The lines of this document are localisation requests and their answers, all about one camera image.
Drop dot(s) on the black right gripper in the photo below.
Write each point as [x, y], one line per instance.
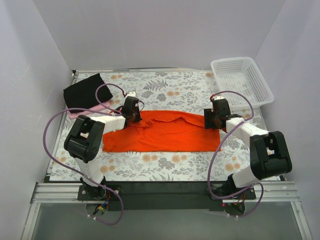
[210, 121]

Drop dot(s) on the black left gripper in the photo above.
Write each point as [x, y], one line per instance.
[136, 116]

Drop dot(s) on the orange t shirt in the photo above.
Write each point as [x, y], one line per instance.
[163, 131]

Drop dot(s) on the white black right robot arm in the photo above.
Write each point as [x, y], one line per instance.
[268, 151]

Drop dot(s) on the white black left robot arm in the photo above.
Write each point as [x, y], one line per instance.
[83, 142]

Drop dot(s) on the floral table cloth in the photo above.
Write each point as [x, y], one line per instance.
[186, 91]

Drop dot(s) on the white plastic basket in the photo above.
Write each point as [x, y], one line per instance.
[242, 75]

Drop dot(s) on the folded black t shirt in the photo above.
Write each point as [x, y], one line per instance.
[83, 93]

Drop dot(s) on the folded pink t shirt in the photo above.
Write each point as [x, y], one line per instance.
[104, 95]

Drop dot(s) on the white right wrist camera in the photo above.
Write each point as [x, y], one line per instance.
[216, 98]

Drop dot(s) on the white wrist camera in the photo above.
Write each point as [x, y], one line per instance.
[216, 98]
[130, 94]

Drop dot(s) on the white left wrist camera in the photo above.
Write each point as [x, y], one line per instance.
[130, 94]

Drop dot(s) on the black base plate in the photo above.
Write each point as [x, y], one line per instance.
[166, 195]

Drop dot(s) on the aluminium frame rail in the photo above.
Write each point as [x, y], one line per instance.
[274, 191]

